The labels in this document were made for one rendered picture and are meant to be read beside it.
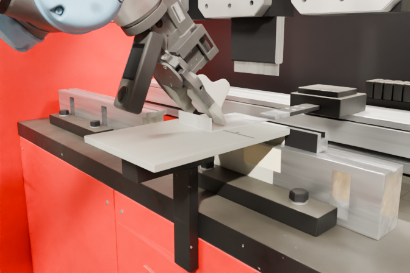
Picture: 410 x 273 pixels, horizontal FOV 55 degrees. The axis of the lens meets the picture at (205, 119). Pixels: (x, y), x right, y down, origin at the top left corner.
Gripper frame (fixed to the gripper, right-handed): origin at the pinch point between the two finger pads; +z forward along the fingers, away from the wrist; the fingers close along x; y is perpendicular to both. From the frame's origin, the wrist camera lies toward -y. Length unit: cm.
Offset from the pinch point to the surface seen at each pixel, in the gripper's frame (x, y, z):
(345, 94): -5.3, 25.9, 19.6
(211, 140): -7.6, -4.5, -2.4
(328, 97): -3.7, 22.9, 17.7
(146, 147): -4.7, -11.3, -8.1
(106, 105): 47.2, 0.3, 6.8
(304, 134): -12.7, 6.3, 7.5
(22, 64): 83, -2, -7
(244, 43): 0.6, 14.9, -3.2
